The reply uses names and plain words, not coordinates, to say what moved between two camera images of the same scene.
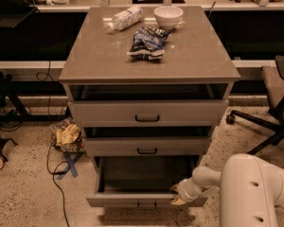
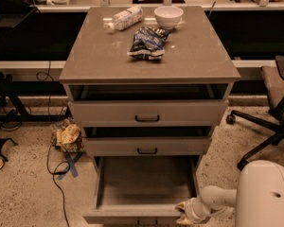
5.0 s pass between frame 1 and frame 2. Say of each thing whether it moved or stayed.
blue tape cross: stayed
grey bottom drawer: moved
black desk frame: stayed
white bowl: stayed
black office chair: stayed
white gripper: moved
